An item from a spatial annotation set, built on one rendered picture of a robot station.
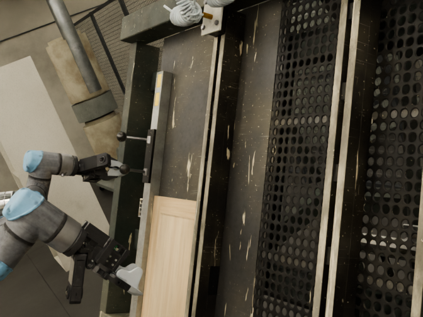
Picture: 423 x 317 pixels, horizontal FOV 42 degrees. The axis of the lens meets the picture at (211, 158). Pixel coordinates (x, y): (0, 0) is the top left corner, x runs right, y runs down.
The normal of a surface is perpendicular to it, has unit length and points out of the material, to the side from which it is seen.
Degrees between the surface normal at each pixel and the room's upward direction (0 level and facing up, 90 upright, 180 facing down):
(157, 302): 57
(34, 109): 90
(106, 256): 90
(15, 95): 90
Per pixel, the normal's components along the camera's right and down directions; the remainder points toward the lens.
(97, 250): 0.45, 0.07
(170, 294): -0.83, -0.12
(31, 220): 0.27, 0.24
